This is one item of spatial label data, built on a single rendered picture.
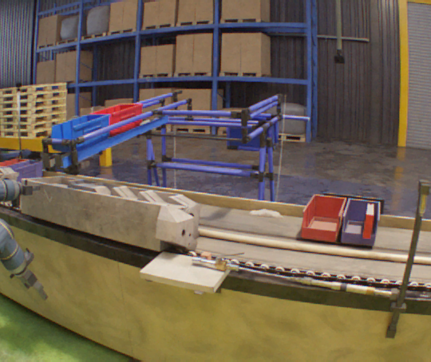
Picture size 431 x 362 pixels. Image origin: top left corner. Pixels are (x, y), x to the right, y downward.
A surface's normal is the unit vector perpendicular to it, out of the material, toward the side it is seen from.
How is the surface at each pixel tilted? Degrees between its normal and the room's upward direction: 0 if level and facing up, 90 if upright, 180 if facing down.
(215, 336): 90
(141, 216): 80
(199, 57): 90
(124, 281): 90
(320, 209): 88
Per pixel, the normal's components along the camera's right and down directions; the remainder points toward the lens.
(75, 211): -0.36, 0.05
